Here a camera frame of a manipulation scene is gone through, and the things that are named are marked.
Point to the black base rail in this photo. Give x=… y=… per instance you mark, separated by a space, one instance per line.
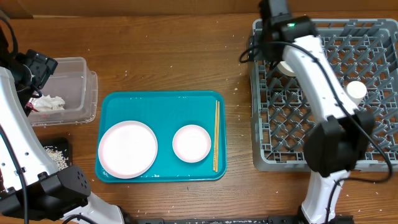
x=287 y=219

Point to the red snack wrapper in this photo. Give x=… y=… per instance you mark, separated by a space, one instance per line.
x=31 y=107

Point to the large pink round plate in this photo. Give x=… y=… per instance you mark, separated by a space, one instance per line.
x=127 y=149

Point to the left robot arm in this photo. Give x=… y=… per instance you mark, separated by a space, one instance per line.
x=36 y=188

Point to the white upside-down bowl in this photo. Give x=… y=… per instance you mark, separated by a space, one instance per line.
x=284 y=68

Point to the white rice pile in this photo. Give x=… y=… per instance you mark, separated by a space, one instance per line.
x=59 y=156

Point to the teal plastic serving tray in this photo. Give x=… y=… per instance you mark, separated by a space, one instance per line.
x=165 y=112

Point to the grey plastic dish rack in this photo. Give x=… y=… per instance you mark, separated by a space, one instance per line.
x=362 y=50

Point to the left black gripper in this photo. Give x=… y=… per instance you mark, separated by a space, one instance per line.
x=42 y=66

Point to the white upside-down cup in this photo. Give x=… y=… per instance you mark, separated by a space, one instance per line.
x=356 y=91

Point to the clear plastic waste bin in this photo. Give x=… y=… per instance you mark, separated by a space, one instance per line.
x=75 y=88

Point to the wooden chopstick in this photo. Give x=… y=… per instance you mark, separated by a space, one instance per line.
x=214 y=142
x=217 y=131

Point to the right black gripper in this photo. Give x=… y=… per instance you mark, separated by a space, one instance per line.
x=262 y=53

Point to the small white round plate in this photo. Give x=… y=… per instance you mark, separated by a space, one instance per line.
x=191 y=143

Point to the black rectangular waste tray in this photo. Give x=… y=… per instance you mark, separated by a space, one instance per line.
x=61 y=143

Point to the white paper napkin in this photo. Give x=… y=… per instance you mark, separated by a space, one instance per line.
x=48 y=103

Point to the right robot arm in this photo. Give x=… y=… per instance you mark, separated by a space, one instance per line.
x=341 y=134

